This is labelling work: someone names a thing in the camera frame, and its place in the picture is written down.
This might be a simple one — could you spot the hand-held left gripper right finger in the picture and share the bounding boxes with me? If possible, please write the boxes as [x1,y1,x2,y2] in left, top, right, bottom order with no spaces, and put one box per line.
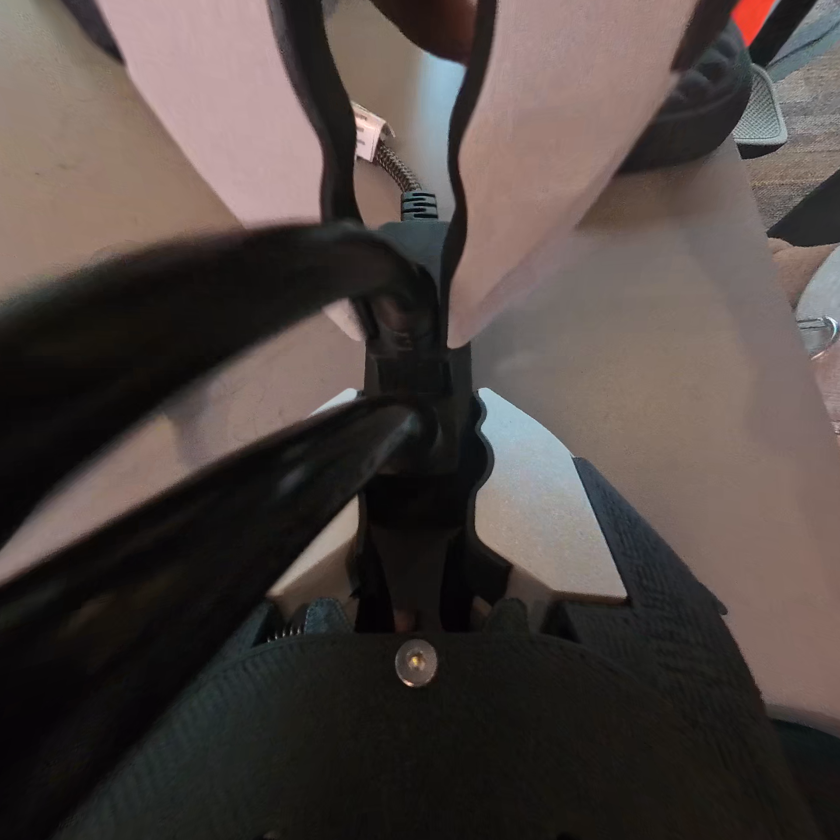
[474,387,627,605]

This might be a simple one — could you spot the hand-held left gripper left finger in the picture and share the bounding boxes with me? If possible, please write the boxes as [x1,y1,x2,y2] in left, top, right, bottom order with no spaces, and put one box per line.
[268,388,366,601]

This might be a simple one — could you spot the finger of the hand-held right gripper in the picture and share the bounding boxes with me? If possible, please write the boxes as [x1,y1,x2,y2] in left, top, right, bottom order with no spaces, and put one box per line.
[440,0,707,349]
[98,0,368,342]

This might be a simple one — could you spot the black power strip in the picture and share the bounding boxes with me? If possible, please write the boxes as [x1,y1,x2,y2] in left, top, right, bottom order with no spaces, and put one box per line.
[362,222,490,526]

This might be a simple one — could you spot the braided power strip cable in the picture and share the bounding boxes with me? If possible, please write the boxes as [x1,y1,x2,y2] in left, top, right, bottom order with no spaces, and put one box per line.
[373,141,439,225]

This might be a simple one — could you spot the orange red object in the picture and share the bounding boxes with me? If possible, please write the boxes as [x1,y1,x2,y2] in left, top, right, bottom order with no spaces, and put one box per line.
[715,0,798,50]

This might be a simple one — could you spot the grey mesh panel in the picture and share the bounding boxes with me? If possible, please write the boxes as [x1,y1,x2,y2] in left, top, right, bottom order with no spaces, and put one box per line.
[731,66,788,147]

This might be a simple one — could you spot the metal ring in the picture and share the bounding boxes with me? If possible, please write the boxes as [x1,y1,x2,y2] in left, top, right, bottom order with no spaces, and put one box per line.
[797,315,840,358]

